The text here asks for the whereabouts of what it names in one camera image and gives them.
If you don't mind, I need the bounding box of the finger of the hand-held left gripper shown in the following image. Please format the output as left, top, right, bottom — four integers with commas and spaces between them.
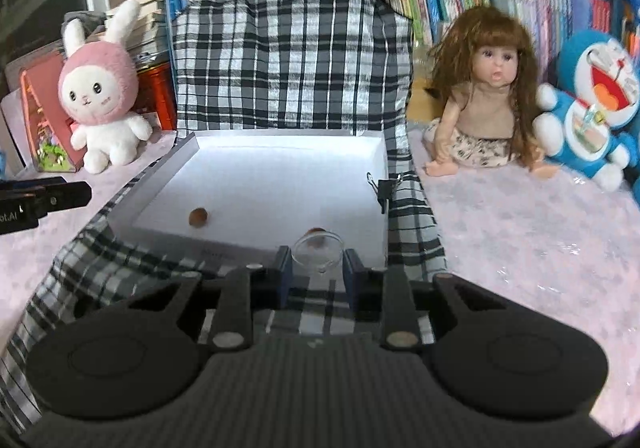
36, 181, 94, 219
0, 176, 67, 193

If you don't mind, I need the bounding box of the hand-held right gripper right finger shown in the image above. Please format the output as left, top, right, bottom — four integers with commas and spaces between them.
342, 248, 502, 349

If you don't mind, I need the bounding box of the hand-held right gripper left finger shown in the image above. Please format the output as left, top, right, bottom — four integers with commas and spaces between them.
127, 245, 294, 349

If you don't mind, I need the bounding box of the white shallow box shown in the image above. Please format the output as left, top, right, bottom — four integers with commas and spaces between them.
106, 129, 392, 279

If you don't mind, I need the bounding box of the white card board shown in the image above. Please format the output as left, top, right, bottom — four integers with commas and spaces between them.
0, 92, 32, 179

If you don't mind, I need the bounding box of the pink house shaped box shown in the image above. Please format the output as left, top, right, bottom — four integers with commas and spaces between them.
19, 52, 84, 174

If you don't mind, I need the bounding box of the black binder clip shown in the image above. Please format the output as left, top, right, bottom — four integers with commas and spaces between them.
366, 172, 402, 215

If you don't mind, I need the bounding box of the pink white bunny plush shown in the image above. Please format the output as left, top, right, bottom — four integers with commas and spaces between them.
57, 0, 154, 174

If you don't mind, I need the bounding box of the red tin box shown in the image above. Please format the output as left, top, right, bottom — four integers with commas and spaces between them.
134, 62, 179, 132

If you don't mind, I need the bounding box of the grey cloth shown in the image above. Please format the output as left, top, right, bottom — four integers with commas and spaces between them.
61, 9, 109, 37

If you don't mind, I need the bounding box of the pink bed cover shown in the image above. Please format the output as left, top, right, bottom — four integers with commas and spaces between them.
0, 117, 640, 448

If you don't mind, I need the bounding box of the brown cardboard box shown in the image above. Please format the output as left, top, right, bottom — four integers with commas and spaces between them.
406, 86, 442, 123

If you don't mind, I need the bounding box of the stack of pale books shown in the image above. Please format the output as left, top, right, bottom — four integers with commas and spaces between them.
104, 0, 174, 64

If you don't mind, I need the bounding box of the black white plaid bag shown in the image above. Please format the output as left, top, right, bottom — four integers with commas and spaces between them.
0, 0, 449, 435

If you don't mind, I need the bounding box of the brown haired baby doll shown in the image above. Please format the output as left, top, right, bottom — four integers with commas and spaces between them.
421, 6, 562, 179

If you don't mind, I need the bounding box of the blue robot cat plush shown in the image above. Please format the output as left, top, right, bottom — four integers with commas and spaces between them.
536, 29, 640, 195

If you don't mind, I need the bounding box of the row of blue books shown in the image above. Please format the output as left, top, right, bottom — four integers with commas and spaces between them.
486, 0, 640, 71

